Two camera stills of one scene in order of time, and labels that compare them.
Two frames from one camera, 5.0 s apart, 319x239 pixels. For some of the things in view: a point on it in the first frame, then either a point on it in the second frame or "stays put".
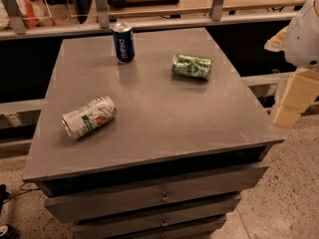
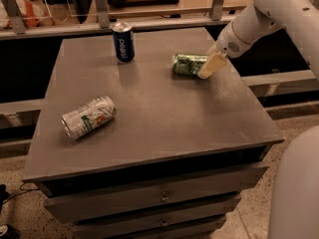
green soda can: [192, 66] stays put
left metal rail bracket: [13, 10] stays put
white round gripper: [304, 40] to [228, 43]
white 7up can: [79, 121] stays put
